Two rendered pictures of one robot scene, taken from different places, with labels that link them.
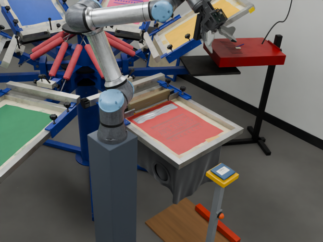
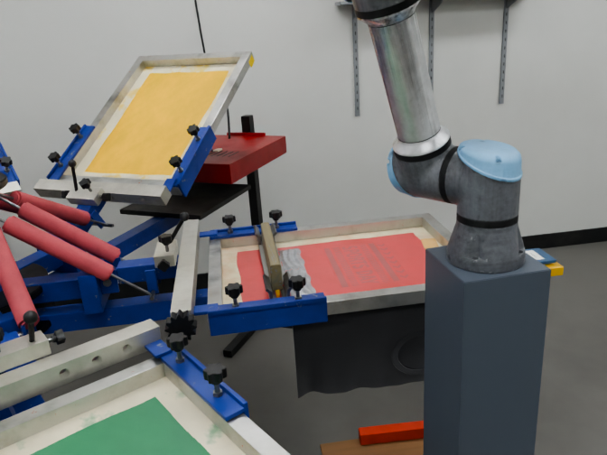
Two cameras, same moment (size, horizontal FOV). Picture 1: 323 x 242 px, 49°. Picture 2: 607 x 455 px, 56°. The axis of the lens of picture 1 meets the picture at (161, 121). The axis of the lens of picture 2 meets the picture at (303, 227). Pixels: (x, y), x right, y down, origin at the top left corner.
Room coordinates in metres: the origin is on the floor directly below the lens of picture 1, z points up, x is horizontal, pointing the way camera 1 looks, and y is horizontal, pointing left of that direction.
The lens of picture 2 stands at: (1.09, 1.31, 1.68)
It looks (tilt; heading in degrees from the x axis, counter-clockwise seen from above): 20 degrees down; 307
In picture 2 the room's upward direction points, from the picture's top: 4 degrees counter-clockwise
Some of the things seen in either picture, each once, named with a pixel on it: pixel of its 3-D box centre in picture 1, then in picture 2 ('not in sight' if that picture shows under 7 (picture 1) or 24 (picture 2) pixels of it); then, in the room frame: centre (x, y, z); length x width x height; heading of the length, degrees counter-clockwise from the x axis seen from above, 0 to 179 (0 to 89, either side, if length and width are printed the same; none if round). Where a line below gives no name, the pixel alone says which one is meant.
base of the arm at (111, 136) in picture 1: (112, 127); (486, 235); (1.43, 0.24, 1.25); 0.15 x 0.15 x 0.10
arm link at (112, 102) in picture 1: (112, 106); (485, 177); (1.44, 0.24, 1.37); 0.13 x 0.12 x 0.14; 169
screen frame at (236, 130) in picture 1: (169, 119); (338, 261); (1.97, -0.05, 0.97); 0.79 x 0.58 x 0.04; 43
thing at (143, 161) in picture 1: (152, 157); (372, 347); (1.81, 0.04, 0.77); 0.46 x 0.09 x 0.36; 43
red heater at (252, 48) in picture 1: (242, 51); (219, 156); (3.07, -0.71, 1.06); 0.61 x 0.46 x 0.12; 103
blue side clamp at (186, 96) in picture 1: (174, 93); (254, 236); (2.34, -0.09, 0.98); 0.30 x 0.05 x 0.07; 43
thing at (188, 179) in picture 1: (197, 169); not in sight; (1.76, -0.25, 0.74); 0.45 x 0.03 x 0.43; 133
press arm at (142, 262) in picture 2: not in sight; (149, 268); (2.38, 0.34, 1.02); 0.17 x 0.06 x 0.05; 43
